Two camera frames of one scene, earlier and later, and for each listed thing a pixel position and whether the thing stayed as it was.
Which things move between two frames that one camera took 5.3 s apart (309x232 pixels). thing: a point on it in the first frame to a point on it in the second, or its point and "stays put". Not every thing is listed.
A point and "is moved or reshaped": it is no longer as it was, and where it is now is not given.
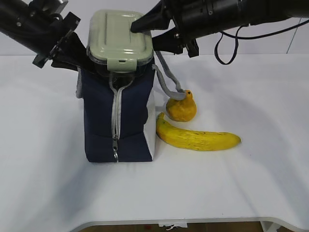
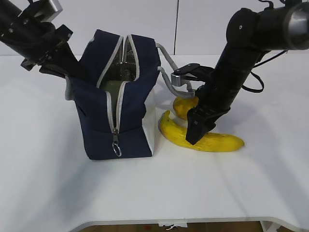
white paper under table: x=177 y=224 stays put
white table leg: x=269 y=226 stays put
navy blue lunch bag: x=119 y=109 is moved or reshaped
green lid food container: x=113 y=48 to x=122 y=69
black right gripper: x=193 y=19 to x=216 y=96
